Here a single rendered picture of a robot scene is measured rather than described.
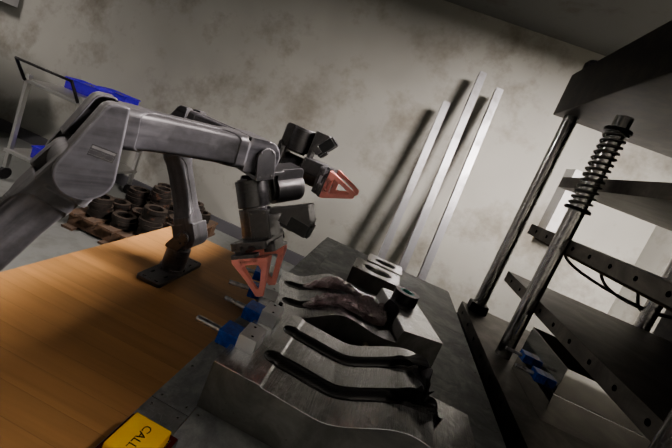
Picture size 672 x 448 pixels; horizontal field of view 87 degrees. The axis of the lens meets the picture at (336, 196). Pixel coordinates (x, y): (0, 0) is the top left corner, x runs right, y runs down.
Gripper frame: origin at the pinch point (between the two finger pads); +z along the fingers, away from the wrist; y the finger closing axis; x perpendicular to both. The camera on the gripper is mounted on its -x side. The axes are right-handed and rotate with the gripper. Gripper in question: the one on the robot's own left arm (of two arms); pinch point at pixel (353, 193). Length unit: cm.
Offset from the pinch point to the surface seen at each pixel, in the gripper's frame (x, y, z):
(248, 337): 28.2, -29.5, -4.5
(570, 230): -14, 50, 72
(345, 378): 30.6, -23.0, 14.8
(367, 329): 31.2, 1.8, 17.6
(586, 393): 26, 17, 81
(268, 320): 29.7, -18.8, -4.1
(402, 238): 50, 254, 41
